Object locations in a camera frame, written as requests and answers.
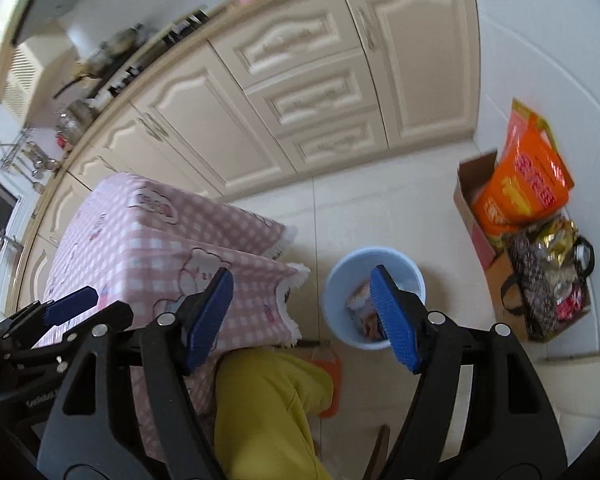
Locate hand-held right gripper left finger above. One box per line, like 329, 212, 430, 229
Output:
36, 267, 235, 480

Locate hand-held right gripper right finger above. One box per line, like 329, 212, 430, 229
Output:
371, 265, 568, 480

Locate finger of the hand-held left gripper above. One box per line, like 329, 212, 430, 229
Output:
0, 286, 100, 346
7, 301, 135, 377

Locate orange snack bag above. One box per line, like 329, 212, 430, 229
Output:
357, 310, 391, 342

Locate blue plastic trash bin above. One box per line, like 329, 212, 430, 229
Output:
322, 246, 427, 351

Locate orange slipper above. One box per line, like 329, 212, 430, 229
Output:
307, 347, 343, 419

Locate pink checkered tablecloth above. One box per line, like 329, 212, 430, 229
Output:
32, 172, 311, 461

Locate person's yellow pants leg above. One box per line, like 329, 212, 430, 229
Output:
214, 347, 336, 480

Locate brown cardboard box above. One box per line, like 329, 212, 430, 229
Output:
454, 150, 593, 343

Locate black patterned tote bag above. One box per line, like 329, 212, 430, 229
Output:
500, 215, 596, 343

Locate metal utensil rack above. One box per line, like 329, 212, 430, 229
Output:
0, 130, 61, 181

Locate gold foil packet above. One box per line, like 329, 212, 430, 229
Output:
535, 217, 581, 271

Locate cream cabinet drawer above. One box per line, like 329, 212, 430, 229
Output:
245, 55, 381, 138
209, 0, 363, 88
277, 115, 391, 173

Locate steel stock pot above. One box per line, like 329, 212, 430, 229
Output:
55, 100, 98, 143

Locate orange rice bag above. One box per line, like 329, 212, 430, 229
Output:
472, 99, 576, 248

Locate cream base cabinets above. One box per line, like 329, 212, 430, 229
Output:
15, 0, 481, 311

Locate steel wok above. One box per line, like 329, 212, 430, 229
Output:
52, 22, 146, 101

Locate black gas stove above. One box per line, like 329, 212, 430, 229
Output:
95, 5, 211, 106

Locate cream lattice wall cabinet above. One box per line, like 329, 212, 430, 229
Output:
0, 42, 48, 123

